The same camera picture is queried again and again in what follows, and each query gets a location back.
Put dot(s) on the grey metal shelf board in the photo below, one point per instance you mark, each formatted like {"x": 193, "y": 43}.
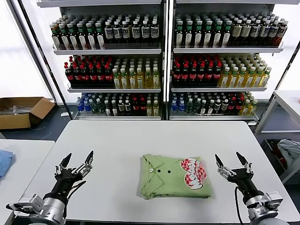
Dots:
{"x": 218, "y": 89}
{"x": 222, "y": 2}
{"x": 117, "y": 117}
{"x": 98, "y": 3}
{"x": 112, "y": 90}
{"x": 105, "y": 52}
{"x": 222, "y": 50}
{"x": 211, "y": 117}

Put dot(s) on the grey metal shelving unit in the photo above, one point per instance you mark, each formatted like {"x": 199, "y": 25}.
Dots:
{"x": 105, "y": 10}
{"x": 222, "y": 10}

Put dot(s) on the white paper scrap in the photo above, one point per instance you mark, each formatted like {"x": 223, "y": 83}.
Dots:
{"x": 66, "y": 114}

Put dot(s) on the light green polo shirt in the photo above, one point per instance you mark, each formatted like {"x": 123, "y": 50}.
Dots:
{"x": 168, "y": 185}

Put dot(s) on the grey white clothes pile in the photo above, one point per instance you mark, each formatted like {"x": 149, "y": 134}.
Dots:
{"x": 289, "y": 150}

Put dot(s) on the dark bottle beige label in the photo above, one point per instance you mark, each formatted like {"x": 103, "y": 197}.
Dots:
{"x": 237, "y": 31}
{"x": 246, "y": 31}

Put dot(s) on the red brown tea bottle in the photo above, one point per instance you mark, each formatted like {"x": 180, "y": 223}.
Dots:
{"x": 281, "y": 34}

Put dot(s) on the yellow juice bottle green label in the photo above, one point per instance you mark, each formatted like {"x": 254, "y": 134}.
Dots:
{"x": 125, "y": 80}
{"x": 252, "y": 108}
{"x": 264, "y": 79}
{"x": 148, "y": 80}
{"x": 256, "y": 79}
{"x": 240, "y": 79}
{"x": 232, "y": 79}
{"x": 245, "y": 109}
{"x": 149, "y": 109}
{"x": 140, "y": 80}
{"x": 156, "y": 109}
{"x": 224, "y": 79}
{"x": 132, "y": 80}
{"x": 156, "y": 80}
{"x": 117, "y": 80}
{"x": 249, "y": 79}

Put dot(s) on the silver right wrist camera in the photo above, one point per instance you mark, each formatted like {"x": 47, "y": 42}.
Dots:
{"x": 273, "y": 200}

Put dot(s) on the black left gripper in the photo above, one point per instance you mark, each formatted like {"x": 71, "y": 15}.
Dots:
{"x": 66, "y": 181}

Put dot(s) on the blue drink bottle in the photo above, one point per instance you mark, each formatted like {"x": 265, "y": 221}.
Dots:
{"x": 87, "y": 107}
{"x": 80, "y": 107}
{"x": 174, "y": 106}
{"x": 181, "y": 106}

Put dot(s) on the brown cardboard box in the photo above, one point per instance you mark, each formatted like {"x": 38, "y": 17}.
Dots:
{"x": 14, "y": 122}

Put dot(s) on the small dark bottle pale label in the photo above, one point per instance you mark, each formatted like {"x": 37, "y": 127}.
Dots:
{"x": 224, "y": 107}
{"x": 121, "y": 107}
{"x": 127, "y": 107}
{"x": 217, "y": 107}

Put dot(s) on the dark storage bin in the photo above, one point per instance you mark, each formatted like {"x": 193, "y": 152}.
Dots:
{"x": 269, "y": 146}

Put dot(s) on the dark bottle white blue label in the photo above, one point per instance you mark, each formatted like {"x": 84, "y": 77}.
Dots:
{"x": 255, "y": 31}
{"x": 126, "y": 32}
{"x": 264, "y": 31}
{"x": 145, "y": 32}
{"x": 273, "y": 32}
{"x": 136, "y": 32}
{"x": 154, "y": 32}
{"x": 117, "y": 32}
{"x": 109, "y": 32}

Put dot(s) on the black slanted metal post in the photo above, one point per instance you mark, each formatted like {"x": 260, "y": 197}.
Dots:
{"x": 49, "y": 69}
{"x": 284, "y": 72}

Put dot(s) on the grey metal frame side table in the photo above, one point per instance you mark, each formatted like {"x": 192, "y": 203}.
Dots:
{"x": 289, "y": 103}

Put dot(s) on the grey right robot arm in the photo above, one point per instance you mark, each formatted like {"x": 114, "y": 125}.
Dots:
{"x": 254, "y": 204}

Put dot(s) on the dark bottle white cap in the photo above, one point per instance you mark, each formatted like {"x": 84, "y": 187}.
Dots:
{"x": 210, "y": 108}
{"x": 107, "y": 109}
{"x": 114, "y": 109}
{"x": 203, "y": 108}

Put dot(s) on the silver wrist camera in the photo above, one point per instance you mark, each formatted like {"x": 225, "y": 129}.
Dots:
{"x": 31, "y": 202}
{"x": 273, "y": 200}

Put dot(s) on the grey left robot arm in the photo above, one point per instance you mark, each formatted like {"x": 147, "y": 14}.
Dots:
{"x": 52, "y": 208}

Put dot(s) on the dark green drink bottle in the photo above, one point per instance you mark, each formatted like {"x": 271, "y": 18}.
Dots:
{"x": 101, "y": 107}
{"x": 94, "y": 107}
{"x": 196, "y": 107}
{"x": 189, "y": 107}

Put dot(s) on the blue folded cloth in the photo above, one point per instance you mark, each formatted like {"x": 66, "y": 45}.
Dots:
{"x": 5, "y": 164}

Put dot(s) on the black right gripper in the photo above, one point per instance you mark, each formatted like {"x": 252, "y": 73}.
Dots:
{"x": 246, "y": 182}

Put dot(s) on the clear plastic packaging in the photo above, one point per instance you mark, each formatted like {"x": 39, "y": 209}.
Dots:
{"x": 21, "y": 109}

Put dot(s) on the dark tea bottle green label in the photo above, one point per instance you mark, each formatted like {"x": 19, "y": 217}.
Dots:
{"x": 63, "y": 37}
{"x": 90, "y": 37}
{"x": 226, "y": 35}
{"x": 72, "y": 37}
{"x": 179, "y": 35}
{"x": 100, "y": 37}
{"x": 81, "y": 37}
{"x": 207, "y": 35}
{"x": 189, "y": 35}
{"x": 217, "y": 35}
{"x": 198, "y": 35}

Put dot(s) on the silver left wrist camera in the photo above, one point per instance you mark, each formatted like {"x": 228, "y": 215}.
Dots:
{"x": 31, "y": 202}

